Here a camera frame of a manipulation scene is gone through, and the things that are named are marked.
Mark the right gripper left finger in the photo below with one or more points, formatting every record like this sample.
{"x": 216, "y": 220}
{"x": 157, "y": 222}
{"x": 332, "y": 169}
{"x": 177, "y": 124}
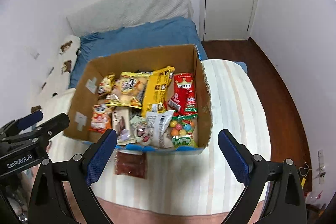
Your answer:
{"x": 49, "y": 202}

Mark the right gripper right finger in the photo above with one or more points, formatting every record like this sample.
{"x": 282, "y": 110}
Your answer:
{"x": 284, "y": 202}

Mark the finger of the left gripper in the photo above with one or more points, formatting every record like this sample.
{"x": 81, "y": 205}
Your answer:
{"x": 49, "y": 129}
{"x": 14, "y": 127}

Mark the small yellow cartoon bag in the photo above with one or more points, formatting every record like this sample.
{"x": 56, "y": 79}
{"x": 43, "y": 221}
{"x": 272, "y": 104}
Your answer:
{"x": 106, "y": 85}

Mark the pale green snack bag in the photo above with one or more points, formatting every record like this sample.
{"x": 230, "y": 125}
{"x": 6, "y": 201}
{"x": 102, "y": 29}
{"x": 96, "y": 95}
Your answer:
{"x": 140, "y": 130}

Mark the yellow biscuit snack bag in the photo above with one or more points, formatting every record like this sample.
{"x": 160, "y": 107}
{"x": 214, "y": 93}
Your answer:
{"x": 125, "y": 88}

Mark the white printed snack bag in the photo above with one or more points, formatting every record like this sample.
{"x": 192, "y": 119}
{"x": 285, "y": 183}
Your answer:
{"x": 157, "y": 125}

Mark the green candy ball bag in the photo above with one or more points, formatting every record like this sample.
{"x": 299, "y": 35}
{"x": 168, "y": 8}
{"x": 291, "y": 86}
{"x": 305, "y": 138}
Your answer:
{"x": 183, "y": 130}

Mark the red crown snack packet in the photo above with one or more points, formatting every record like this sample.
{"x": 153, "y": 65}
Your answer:
{"x": 183, "y": 101}

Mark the white bear print pillow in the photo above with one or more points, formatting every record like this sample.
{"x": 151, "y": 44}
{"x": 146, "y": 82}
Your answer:
{"x": 58, "y": 79}

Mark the orange cartoon snack bag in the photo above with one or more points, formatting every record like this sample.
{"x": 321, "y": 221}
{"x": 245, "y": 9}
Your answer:
{"x": 101, "y": 119}

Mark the orange panda snack bag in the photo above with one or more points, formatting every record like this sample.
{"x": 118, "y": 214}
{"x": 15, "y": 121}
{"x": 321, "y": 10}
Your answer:
{"x": 112, "y": 97}

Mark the white chocolate wafer packet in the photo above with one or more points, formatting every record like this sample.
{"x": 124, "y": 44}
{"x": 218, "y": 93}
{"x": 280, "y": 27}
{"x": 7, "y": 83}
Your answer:
{"x": 121, "y": 125}

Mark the dark red jerky packet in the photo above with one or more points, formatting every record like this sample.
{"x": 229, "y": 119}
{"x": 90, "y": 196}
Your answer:
{"x": 130, "y": 164}

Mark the large yellow snack packet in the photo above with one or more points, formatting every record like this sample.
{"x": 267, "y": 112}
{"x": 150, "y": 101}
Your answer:
{"x": 157, "y": 85}

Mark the open cardboard box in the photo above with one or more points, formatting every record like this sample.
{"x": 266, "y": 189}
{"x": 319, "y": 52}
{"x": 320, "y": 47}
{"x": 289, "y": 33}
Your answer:
{"x": 185, "y": 58}

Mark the blue bed sheet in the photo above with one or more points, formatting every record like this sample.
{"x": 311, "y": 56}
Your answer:
{"x": 166, "y": 32}

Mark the grey padded headboard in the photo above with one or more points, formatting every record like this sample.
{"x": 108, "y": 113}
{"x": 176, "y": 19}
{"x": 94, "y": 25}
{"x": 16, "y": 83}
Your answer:
{"x": 107, "y": 15}

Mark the yellow tag with string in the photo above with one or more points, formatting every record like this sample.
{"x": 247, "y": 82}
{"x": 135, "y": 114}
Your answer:
{"x": 303, "y": 173}

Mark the wall socket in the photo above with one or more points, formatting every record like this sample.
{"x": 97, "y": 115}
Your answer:
{"x": 320, "y": 172}

